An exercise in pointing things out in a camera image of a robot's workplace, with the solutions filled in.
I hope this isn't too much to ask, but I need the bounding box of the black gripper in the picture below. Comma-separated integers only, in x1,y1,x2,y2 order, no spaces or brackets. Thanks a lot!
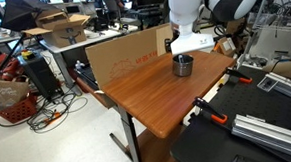
163,38,172,55

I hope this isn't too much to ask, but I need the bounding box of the silver metal pot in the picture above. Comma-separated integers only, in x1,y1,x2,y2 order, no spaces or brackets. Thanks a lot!
171,52,195,79

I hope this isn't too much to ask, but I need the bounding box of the large flat cardboard panel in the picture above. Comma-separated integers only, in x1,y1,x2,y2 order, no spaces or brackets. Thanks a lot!
84,22,177,92

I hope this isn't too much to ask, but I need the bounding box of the small labelled cardboard box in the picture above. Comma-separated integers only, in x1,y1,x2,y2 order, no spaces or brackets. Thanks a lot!
212,34,238,58

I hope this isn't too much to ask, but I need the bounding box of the seated person in background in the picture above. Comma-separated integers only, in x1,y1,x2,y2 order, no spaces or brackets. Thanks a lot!
102,0,127,18

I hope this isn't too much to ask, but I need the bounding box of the tall brown cardboard box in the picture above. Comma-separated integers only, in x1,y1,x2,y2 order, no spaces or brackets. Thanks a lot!
224,15,253,38

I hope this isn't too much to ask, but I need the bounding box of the white office desk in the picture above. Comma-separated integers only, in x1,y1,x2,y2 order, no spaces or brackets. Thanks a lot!
38,23,144,97

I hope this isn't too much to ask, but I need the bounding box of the orange and black bar clamp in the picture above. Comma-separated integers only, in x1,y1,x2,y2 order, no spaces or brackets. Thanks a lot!
191,95,229,127
225,65,254,86

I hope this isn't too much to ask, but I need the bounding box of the small white bottle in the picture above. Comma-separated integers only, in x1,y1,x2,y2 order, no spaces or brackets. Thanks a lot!
74,59,87,71

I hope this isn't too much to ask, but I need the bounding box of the grey metal table leg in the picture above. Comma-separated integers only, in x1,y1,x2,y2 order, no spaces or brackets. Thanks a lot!
107,103,145,162

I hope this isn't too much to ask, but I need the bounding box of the grey metal pole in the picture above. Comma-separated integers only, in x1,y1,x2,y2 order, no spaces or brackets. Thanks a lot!
240,0,281,65

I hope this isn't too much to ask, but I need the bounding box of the black perforated breadboard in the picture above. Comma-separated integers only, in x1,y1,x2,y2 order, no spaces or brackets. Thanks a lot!
166,62,291,162

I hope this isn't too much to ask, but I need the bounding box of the open cardboard box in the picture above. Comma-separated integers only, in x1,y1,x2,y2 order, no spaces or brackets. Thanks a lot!
20,10,94,51

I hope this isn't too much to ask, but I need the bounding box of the wooden board under table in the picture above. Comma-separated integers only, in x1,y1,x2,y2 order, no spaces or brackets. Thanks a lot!
124,124,185,162

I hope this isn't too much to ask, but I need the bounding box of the grey outlet plate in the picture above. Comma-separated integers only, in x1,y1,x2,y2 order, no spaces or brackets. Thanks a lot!
255,75,280,94

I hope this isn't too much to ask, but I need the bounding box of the black computer tower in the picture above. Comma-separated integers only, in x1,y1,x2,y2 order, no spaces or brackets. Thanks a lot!
16,53,64,103

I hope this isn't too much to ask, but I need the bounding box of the yellow emergency stop button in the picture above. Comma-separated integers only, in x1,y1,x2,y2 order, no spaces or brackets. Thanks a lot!
20,49,36,61

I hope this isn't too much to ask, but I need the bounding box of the black photo softbox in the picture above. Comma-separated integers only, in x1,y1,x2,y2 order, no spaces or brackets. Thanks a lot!
0,0,65,34

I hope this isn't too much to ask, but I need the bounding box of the red plastic basket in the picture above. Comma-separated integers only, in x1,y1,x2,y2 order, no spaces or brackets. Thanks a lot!
0,92,40,126

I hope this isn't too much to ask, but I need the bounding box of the red tool bag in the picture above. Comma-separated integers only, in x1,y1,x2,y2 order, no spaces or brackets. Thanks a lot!
0,51,25,83

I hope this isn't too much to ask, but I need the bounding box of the brown paper bag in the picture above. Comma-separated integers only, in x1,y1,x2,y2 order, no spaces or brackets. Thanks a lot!
0,75,32,113

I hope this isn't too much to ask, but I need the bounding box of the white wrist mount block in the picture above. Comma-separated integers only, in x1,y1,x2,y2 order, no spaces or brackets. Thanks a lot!
169,31,216,57

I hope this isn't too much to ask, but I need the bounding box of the tangle of floor cables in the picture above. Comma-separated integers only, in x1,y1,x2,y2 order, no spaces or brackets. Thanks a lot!
0,88,91,137

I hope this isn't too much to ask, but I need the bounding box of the long aluminium extrusion rail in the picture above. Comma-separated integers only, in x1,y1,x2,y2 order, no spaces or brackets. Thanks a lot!
229,110,291,162

